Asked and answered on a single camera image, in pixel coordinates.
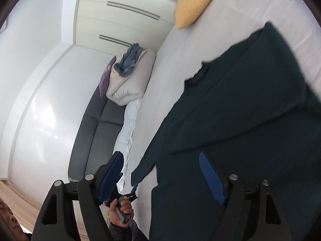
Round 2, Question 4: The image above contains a purple pillow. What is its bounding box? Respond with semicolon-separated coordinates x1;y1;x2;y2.
100;56;117;98

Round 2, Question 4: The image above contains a bed with white sheet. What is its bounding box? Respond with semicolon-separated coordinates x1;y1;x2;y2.
123;0;318;239

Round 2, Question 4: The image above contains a cream wardrobe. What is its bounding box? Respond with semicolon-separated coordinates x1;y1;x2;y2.
73;0;186;56

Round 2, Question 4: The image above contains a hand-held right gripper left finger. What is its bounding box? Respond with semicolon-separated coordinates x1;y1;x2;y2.
31;151;124;241

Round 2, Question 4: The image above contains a person's left forearm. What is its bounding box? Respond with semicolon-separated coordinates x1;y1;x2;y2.
108;220;149;241

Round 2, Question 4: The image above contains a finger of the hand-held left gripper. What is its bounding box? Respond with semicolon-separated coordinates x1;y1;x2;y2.
125;184;139;201

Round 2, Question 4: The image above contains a dark green sweater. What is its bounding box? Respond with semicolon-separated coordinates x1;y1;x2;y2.
130;21;321;241

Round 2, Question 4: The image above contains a crumpled white blanket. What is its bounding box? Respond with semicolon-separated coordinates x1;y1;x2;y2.
114;98;142;191

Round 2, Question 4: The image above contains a long metal wardrobe handle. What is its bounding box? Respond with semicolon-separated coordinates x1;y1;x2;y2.
99;35;131;48
107;1;161;20

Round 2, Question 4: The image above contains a yellow pillow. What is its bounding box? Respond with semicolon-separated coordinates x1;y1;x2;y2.
175;0;220;29

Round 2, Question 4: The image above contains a person's face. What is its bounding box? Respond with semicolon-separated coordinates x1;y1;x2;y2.
0;198;28;241

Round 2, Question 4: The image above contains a person's left hand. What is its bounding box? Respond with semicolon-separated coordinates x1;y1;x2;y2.
108;196;133;228

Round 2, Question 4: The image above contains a dark grey headboard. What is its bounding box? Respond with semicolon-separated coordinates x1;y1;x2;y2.
68;84;126;181

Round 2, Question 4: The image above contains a folded beige duvet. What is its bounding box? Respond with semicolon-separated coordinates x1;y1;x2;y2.
105;49;156;106

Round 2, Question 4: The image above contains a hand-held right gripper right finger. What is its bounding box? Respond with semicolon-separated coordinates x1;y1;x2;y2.
199;152;294;241

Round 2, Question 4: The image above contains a blue-grey cloth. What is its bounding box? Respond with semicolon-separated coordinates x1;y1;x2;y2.
118;43;147;78

